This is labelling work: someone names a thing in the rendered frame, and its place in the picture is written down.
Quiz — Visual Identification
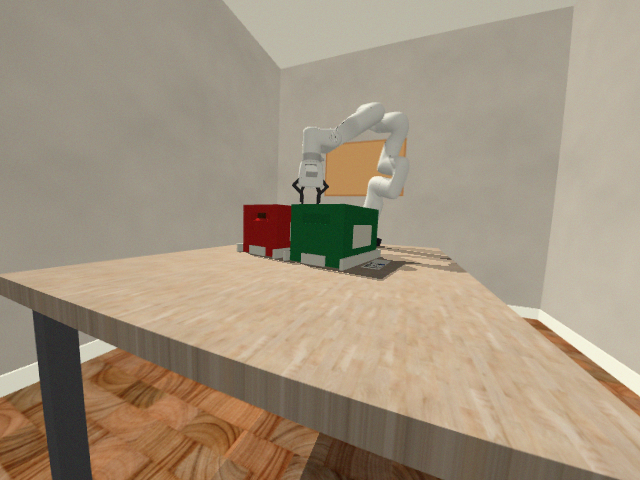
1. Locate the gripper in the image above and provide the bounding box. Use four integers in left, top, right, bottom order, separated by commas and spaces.
292, 160, 329, 204

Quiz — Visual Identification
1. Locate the red plastic bottle crate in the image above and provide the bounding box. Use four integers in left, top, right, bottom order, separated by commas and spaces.
243, 204, 291, 257

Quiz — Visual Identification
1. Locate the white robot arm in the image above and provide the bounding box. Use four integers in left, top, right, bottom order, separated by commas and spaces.
302, 102, 410, 220

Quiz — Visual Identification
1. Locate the grey pick list card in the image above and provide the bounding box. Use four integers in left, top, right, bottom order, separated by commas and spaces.
361, 259, 390, 270

